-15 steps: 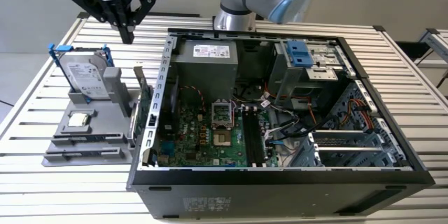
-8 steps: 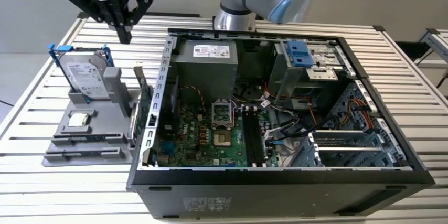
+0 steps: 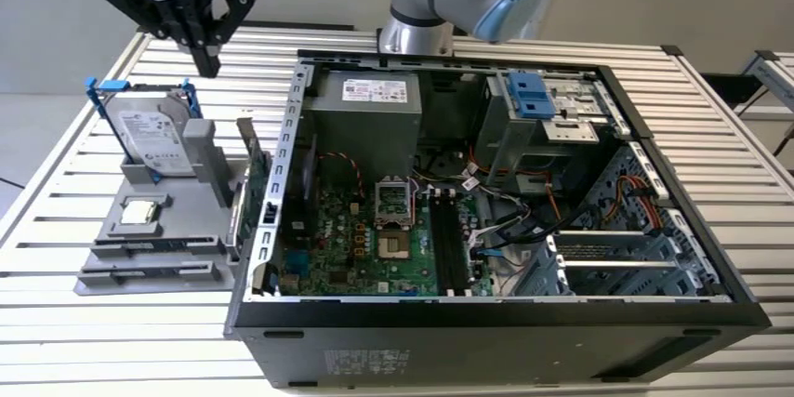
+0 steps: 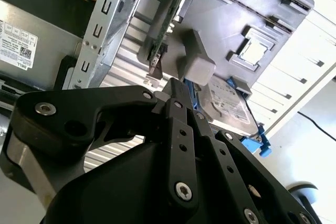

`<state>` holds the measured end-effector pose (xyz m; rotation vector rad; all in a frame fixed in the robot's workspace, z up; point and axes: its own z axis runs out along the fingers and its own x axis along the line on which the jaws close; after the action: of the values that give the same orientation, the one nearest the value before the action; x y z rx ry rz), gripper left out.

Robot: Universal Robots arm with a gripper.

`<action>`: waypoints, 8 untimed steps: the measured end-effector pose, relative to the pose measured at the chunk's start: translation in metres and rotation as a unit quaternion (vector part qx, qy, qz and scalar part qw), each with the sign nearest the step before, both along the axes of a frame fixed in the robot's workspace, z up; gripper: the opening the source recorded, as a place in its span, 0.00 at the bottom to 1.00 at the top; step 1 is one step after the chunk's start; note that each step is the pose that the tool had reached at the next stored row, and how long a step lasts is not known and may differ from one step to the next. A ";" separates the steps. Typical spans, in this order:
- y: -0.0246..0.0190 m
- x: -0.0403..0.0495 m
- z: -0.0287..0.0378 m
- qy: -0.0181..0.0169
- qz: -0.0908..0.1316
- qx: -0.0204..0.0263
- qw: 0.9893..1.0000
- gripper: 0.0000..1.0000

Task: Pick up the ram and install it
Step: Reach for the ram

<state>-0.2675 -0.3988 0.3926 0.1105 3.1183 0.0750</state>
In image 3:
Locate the black RAM slot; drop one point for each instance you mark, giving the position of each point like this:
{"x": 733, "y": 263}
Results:
{"x": 443, "y": 243}
{"x": 459, "y": 243}

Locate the grey power supply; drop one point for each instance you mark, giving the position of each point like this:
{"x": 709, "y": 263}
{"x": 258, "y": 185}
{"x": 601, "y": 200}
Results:
{"x": 359, "y": 136}

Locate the perforated metal disk bay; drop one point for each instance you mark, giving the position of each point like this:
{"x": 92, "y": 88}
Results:
{"x": 595, "y": 246}

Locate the green graphics card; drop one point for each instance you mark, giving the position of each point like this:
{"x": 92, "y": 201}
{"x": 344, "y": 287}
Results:
{"x": 254, "y": 183}

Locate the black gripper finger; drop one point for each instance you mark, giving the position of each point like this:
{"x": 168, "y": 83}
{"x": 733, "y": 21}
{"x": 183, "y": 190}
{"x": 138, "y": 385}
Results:
{"x": 127, "y": 11}
{"x": 243, "y": 4}

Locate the CPU socket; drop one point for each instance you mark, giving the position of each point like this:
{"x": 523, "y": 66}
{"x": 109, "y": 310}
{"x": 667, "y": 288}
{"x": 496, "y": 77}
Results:
{"x": 395, "y": 244}

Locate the grey parts rack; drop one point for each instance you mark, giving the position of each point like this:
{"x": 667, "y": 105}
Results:
{"x": 186, "y": 211}

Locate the green motherboard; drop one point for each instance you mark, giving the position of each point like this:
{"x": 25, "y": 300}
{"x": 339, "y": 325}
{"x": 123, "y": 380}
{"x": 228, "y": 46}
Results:
{"x": 335, "y": 229}

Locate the black PC case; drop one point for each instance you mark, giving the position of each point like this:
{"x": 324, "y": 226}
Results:
{"x": 434, "y": 350}

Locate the metal slat side table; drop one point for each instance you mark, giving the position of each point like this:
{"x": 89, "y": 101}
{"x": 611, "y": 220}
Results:
{"x": 771, "y": 67}

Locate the black case fan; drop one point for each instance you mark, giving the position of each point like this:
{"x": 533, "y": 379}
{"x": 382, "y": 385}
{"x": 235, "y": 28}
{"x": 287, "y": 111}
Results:
{"x": 307, "y": 169}

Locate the silver CPU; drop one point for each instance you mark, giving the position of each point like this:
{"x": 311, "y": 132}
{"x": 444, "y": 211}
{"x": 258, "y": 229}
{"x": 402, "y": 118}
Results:
{"x": 139, "y": 213}

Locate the blue plastic bay latch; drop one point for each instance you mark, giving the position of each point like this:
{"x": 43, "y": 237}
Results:
{"x": 527, "y": 99}

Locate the blue disk carrier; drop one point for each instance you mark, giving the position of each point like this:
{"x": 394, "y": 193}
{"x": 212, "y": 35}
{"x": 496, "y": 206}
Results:
{"x": 111, "y": 85}

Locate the thin metal locking lever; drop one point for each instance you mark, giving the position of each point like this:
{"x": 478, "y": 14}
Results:
{"x": 415, "y": 206}

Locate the silver hard disk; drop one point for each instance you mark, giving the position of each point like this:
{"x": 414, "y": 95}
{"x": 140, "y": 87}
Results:
{"x": 148, "y": 136}

